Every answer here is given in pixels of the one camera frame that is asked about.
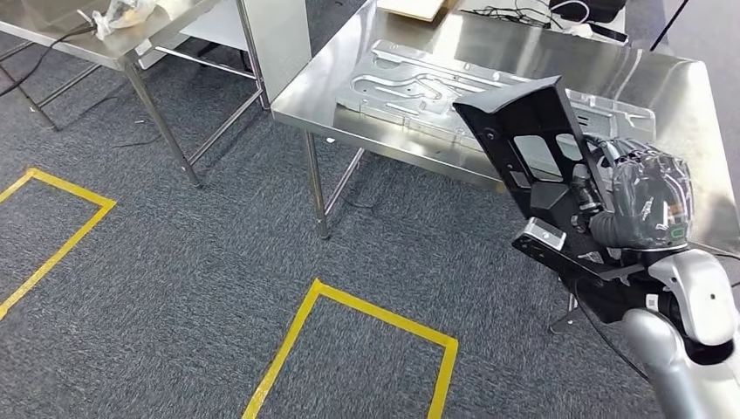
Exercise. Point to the black plastic frame part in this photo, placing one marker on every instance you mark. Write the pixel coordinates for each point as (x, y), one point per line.
(509, 95)

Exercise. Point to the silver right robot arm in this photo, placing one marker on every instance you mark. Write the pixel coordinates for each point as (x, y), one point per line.
(699, 295)

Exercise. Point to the stainless steel workbench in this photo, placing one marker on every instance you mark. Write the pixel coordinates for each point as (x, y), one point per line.
(665, 81)

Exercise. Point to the stamped sheet metal plate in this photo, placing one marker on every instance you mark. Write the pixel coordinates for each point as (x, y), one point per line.
(399, 87)

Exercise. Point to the white cabinet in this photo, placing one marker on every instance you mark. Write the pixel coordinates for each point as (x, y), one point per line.
(277, 40)

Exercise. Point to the small stainless steel table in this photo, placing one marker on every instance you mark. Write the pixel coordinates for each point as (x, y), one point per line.
(162, 23)

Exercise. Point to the black device box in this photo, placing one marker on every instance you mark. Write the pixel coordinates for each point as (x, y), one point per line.
(589, 8)

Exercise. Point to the clear plastic bag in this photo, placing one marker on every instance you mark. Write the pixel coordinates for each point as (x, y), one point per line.
(124, 11)

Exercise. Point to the black thin pole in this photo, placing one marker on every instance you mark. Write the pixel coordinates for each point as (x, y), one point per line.
(669, 26)

